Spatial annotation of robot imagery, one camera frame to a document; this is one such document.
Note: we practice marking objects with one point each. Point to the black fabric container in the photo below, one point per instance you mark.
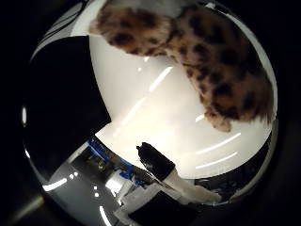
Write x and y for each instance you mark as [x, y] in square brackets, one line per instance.
[62, 106]

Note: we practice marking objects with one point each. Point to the leopard print plush toy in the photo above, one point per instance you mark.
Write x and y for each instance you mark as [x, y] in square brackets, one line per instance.
[213, 62]

